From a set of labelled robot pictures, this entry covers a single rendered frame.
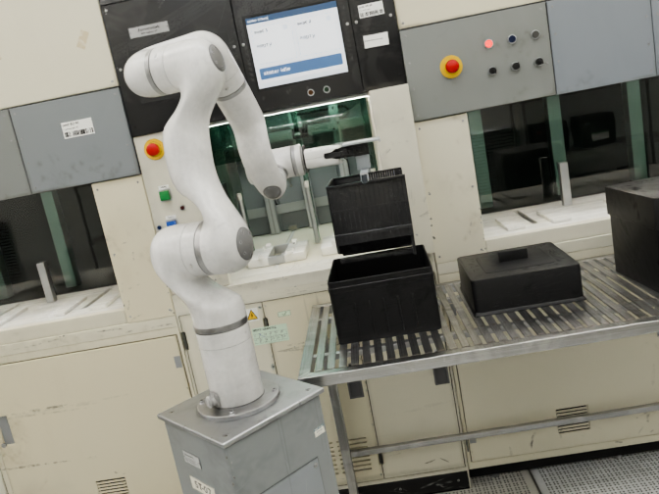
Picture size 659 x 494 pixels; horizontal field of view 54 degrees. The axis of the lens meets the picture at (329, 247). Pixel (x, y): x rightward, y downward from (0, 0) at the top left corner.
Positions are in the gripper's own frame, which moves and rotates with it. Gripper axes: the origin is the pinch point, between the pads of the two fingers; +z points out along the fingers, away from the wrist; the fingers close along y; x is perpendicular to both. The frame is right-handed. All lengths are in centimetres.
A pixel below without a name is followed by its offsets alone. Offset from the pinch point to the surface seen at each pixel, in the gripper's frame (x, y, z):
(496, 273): -39.0, 5.4, 30.0
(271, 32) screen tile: 38, -29, -21
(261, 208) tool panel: -24, -117, -53
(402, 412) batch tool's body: -92, -31, -2
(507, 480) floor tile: -125, -34, 29
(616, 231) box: -36, -8, 66
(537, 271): -39, 8, 40
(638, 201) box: -26, 8, 67
